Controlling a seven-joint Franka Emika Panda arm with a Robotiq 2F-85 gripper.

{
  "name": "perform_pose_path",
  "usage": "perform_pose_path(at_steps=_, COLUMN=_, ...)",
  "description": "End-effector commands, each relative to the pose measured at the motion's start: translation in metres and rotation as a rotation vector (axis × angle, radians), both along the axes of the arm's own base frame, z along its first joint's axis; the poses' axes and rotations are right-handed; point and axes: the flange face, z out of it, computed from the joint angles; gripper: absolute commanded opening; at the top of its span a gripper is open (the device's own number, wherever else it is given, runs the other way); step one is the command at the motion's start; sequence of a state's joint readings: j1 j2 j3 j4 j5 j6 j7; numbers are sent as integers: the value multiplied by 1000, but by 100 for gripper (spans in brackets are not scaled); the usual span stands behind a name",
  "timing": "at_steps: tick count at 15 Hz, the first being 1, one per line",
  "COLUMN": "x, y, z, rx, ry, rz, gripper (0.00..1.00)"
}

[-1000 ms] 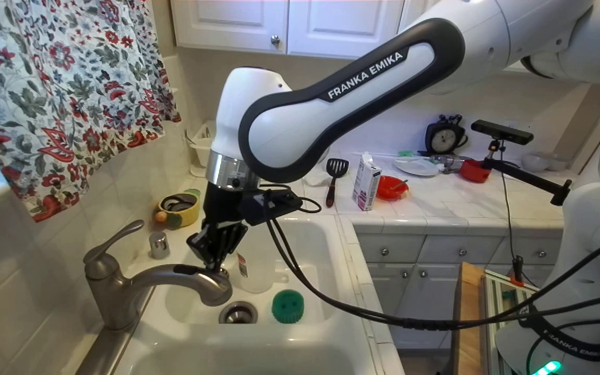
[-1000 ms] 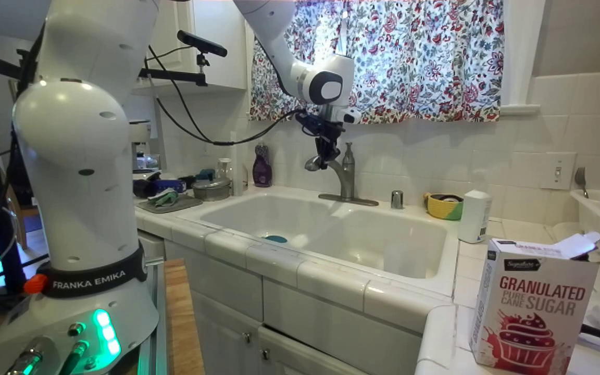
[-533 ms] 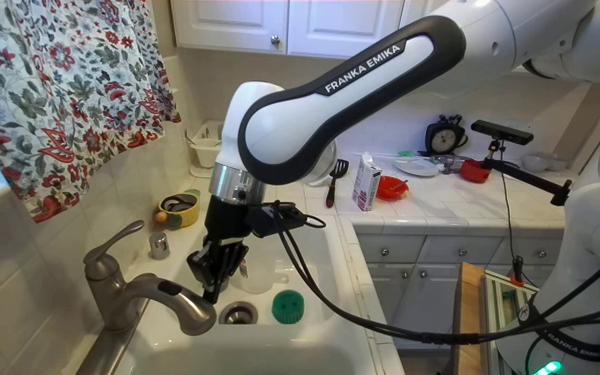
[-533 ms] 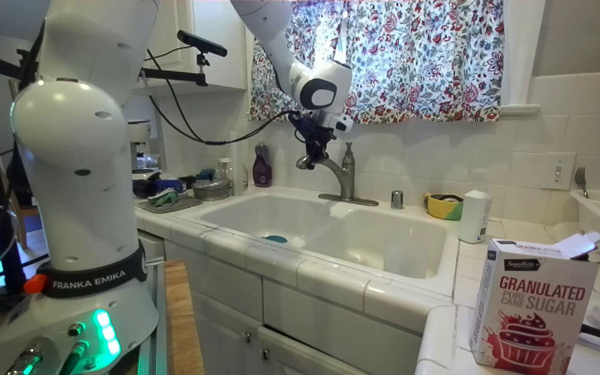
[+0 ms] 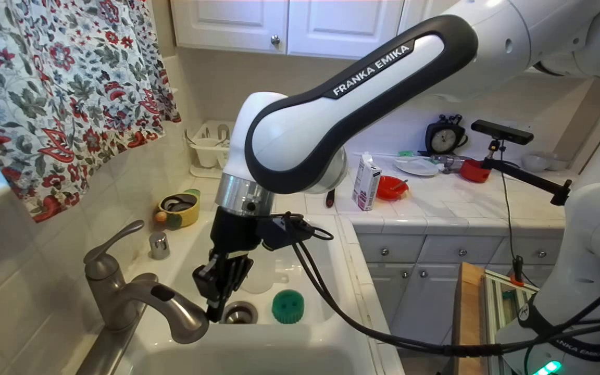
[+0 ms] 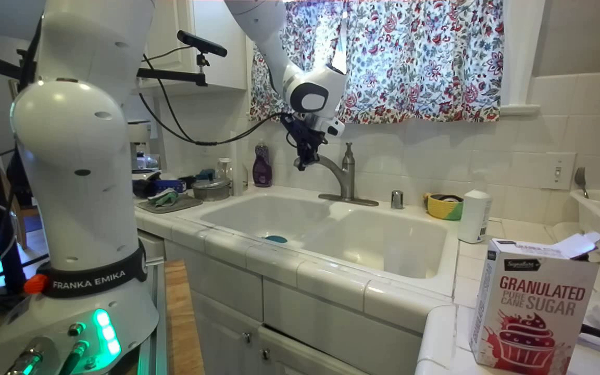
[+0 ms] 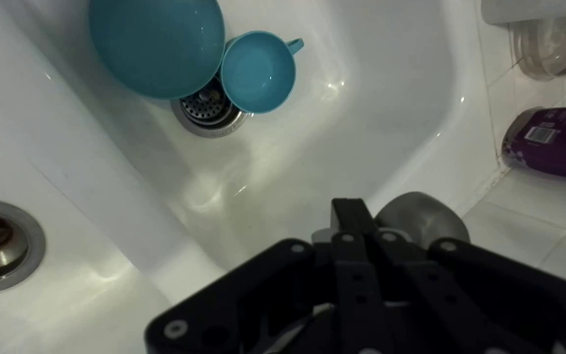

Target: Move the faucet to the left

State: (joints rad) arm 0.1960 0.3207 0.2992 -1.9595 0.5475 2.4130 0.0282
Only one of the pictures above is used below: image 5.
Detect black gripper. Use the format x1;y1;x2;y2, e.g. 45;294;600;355
191;205;266;325

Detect brushed metal faucet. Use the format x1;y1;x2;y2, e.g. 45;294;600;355
78;218;213;375

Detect metal sink drain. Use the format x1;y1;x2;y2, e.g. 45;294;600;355
222;297;260;327

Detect green cup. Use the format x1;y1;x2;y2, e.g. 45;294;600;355
271;287;307;325

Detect small silver sink cap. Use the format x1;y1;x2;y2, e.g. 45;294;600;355
148;229;172;263

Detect yellow sponge bowl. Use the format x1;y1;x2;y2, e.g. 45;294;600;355
153;190;202;230

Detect white double basin sink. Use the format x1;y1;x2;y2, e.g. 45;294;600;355
114;210;385;375

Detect white utensil caddy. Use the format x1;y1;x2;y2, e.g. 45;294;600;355
184;119;236;179

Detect granulated sugar box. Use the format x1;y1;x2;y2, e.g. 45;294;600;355
353;151;384;213

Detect red bowl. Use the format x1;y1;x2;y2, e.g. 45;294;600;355
376;175;411;204
458;155;495;185

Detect white plate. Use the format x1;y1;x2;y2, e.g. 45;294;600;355
391;154;443;179

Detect white lower cabinets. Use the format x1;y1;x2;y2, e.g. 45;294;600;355
353;224;568;350

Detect white cabinets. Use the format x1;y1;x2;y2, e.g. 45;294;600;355
168;0;454;63
353;224;568;350

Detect wooden board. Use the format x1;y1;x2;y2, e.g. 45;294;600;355
452;261;490;375

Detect floral curtain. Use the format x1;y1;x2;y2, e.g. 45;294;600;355
0;0;184;224

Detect black kitchen clock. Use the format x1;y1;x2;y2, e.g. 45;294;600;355
422;113;471;157

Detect white upper cabinets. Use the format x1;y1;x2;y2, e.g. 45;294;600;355
168;0;454;63

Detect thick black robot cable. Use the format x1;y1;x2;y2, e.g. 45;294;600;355
290;220;600;361

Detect thin black camera cable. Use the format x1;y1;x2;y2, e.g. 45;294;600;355
495;142;527;287

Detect black exterior camera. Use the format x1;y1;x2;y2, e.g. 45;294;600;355
470;116;536;148

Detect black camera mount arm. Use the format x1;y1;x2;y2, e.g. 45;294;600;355
482;138;574;208

